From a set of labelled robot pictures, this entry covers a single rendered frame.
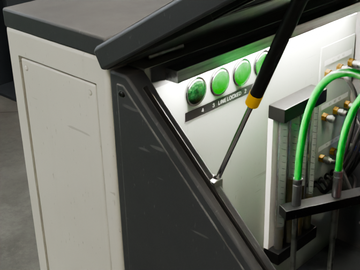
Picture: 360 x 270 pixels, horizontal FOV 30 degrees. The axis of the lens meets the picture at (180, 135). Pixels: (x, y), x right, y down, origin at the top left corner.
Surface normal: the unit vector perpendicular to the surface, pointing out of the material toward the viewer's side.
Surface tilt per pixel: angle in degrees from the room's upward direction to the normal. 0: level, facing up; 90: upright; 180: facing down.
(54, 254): 90
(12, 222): 0
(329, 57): 90
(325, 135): 90
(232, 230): 43
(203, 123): 90
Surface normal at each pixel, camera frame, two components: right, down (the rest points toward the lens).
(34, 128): -0.70, 0.33
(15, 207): -0.03, -0.90
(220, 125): 0.72, 0.29
